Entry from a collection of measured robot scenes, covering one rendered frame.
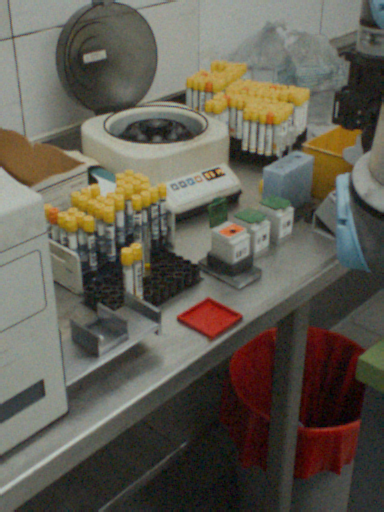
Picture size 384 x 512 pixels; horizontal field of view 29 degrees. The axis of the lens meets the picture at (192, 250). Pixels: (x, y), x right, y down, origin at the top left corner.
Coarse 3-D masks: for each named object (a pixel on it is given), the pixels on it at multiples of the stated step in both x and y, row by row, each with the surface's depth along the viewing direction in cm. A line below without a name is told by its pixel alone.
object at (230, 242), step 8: (224, 224) 115; (232, 224) 115; (216, 232) 113; (224, 232) 113; (232, 232) 114; (240, 232) 113; (216, 240) 114; (224, 240) 112; (232, 240) 112; (240, 240) 112; (248, 240) 114; (216, 248) 114; (224, 248) 113; (232, 248) 112; (240, 248) 113; (248, 248) 114; (224, 256) 114; (232, 256) 112; (240, 256) 114
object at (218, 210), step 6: (216, 198) 113; (216, 204) 113; (222, 204) 114; (210, 210) 112; (216, 210) 113; (222, 210) 114; (210, 216) 113; (216, 216) 114; (222, 216) 115; (210, 222) 113; (216, 222) 114; (222, 222) 115; (210, 228) 114
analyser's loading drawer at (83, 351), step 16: (128, 304) 102; (144, 304) 99; (96, 320) 98; (112, 320) 96; (128, 320) 94; (144, 320) 99; (160, 320) 99; (80, 336) 94; (96, 336) 91; (112, 336) 96; (128, 336) 96; (144, 336) 97; (64, 352) 93; (80, 352) 93; (96, 352) 93; (112, 352) 94; (80, 368) 91
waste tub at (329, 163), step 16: (336, 128) 144; (304, 144) 137; (320, 144) 141; (336, 144) 146; (352, 144) 145; (320, 160) 136; (336, 160) 133; (320, 176) 137; (336, 176) 135; (320, 192) 138
